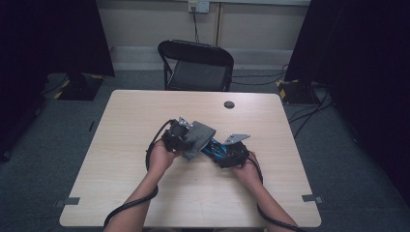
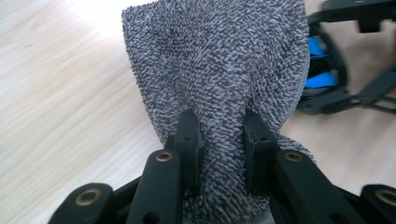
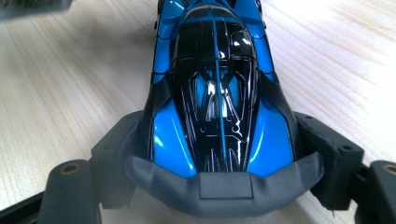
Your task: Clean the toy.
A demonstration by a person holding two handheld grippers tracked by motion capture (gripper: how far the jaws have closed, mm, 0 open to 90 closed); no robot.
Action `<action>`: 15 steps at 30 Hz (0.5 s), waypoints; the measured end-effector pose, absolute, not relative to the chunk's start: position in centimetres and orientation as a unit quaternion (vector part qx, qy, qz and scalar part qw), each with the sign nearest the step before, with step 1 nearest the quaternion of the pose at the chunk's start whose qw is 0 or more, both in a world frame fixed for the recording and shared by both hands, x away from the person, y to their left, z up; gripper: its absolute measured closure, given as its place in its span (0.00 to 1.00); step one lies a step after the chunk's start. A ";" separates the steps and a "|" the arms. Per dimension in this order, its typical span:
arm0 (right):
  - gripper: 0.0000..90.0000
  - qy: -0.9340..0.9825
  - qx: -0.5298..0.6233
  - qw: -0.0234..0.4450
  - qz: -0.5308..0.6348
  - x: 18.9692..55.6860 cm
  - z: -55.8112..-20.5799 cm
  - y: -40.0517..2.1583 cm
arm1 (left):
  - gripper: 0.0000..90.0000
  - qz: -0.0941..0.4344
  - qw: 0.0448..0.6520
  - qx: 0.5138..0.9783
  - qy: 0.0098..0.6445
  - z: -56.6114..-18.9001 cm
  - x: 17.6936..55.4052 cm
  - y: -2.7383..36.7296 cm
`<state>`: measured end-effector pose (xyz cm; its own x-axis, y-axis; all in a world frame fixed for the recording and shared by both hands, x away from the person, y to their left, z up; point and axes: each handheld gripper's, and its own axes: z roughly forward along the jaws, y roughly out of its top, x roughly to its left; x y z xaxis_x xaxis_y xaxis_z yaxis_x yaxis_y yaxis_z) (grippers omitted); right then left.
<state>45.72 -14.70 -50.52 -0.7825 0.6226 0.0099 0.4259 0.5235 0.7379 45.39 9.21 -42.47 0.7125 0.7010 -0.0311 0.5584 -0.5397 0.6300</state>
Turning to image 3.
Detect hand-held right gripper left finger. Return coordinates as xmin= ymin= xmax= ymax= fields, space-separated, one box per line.
xmin=89 ymin=109 xmax=148 ymax=210

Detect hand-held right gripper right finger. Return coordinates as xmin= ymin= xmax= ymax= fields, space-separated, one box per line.
xmin=293 ymin=111 xmax=366 ymax=212

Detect blue toy car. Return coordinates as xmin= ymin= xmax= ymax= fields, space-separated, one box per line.
xmin=125 ymin=0 xmax=326 ymax=218

